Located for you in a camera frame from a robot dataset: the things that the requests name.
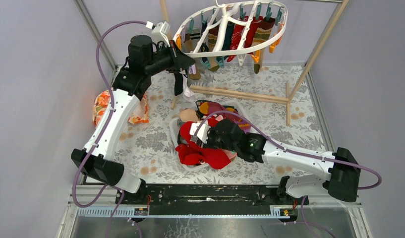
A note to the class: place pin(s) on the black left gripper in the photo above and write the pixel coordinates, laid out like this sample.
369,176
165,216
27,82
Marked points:
176,59

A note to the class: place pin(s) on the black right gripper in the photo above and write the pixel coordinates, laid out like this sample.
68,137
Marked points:
208,136

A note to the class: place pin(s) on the white sock black stripes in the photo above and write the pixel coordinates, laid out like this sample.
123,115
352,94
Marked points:
187,93

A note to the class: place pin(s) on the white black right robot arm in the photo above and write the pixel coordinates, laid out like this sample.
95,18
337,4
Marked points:
335,173

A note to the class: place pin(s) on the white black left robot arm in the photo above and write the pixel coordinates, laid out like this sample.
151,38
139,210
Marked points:
145,59

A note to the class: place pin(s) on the white oval clip hanger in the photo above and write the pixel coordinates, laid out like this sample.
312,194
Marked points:
264,11

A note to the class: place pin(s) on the dark teal hanging sock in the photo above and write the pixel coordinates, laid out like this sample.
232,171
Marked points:
228,36

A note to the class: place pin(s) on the large red sock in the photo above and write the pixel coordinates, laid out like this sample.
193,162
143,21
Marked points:
191,154

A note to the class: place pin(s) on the floral orange fabric bag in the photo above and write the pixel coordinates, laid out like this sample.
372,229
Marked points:
139,115

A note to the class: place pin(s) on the red patterned hanging sock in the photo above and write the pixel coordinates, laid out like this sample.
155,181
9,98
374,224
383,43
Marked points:
236,36

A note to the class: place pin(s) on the olive striped hanging sock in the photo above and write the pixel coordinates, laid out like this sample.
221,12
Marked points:
262,34

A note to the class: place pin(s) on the orange clothespin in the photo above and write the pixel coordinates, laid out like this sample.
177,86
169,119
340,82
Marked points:
280,32

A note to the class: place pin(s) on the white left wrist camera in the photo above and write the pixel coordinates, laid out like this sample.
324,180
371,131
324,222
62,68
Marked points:
159,31

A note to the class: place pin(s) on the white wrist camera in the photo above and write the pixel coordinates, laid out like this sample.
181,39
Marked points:
199,132
159,31

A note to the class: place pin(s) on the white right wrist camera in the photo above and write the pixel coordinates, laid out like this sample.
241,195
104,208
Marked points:
199,132

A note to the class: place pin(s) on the wooden hanger stand frame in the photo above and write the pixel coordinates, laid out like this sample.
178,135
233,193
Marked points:
254,95

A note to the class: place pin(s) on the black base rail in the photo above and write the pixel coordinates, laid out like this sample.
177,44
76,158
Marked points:
214,199

